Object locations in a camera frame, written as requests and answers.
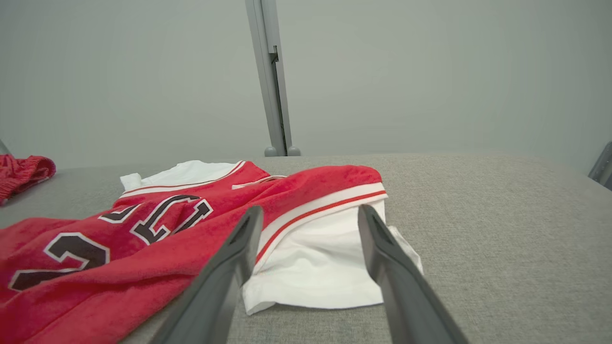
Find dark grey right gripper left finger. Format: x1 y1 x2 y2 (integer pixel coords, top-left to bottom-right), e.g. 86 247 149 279
152 205 265 344

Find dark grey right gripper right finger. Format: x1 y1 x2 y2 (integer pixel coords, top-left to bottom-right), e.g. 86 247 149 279
358 204 469 344

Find red white basketball jersey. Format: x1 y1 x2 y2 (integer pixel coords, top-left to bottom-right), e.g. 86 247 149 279
0 160 424 344

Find red shorts with white stripe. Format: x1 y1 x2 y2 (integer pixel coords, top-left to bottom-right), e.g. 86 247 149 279
0 154 57 207

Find grey fabric upholstered platform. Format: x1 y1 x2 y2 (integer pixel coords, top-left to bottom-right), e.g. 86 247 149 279
0 153 612 344

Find grey metal frame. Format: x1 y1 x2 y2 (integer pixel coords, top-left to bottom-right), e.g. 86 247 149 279
588 140 612 192

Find grey vertical partition post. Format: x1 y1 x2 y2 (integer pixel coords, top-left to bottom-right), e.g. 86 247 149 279
245 0 293 157

